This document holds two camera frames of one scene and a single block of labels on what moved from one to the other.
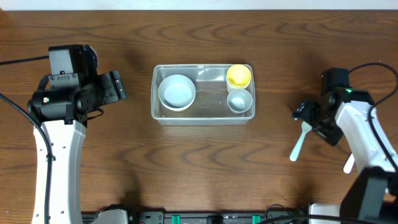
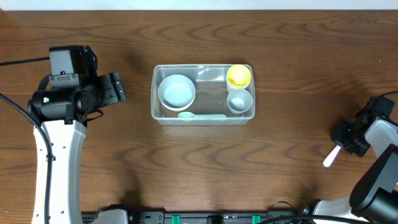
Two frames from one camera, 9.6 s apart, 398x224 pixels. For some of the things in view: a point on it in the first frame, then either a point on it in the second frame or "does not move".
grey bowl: (176, 91) does not move
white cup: (231, 87) does not move
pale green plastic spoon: (305, 127) to (186, 114)
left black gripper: (116, 88) does not move
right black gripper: (305, 109) to (336, 134)
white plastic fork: (349, 164) to (328, 160)
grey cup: (239, 101) does not move
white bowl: (176, 109) does not move
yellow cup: (238, 76) does not move
